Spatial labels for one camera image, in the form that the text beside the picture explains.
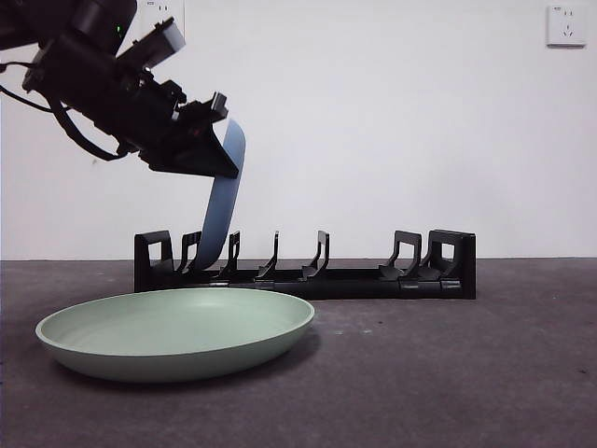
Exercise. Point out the pale green round plate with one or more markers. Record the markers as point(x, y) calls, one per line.
point(172, 340)

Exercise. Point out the white wall socket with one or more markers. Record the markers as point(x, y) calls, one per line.
point(176, 9)
point(566, 28)

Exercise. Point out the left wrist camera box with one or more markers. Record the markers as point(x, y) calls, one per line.
point(175, 36)

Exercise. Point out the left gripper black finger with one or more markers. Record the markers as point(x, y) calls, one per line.
point(205, 158)

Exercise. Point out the black plastic plate rack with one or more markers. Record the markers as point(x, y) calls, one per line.
point(350, 282)

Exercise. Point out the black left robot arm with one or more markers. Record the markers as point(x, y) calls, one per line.
point(18, 23)

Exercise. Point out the blue round plate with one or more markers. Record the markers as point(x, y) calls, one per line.
point(219, 210)

